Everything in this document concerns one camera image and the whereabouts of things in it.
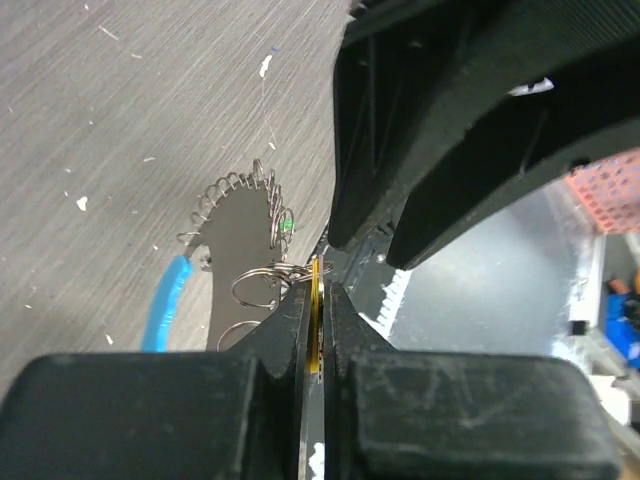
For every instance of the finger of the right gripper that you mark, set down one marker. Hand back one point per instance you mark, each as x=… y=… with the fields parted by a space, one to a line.
x=394 y=60
x=591 y=112

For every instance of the green tagged key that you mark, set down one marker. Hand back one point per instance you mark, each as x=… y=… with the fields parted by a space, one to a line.
x=287 y=226

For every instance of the yellow tagged key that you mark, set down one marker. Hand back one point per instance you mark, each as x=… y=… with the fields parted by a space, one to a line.
x=316 y=316

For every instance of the pink plastic basket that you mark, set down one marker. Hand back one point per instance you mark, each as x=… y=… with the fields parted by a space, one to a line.
x=609 y=192

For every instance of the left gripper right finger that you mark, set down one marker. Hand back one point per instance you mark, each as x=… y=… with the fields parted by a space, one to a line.
x=393 y=414

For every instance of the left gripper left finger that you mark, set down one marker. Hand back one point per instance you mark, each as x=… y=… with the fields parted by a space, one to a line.
x=235 y=414

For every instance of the white slotted cable duct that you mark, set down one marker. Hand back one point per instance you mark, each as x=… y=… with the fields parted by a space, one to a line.
x=394 y=294

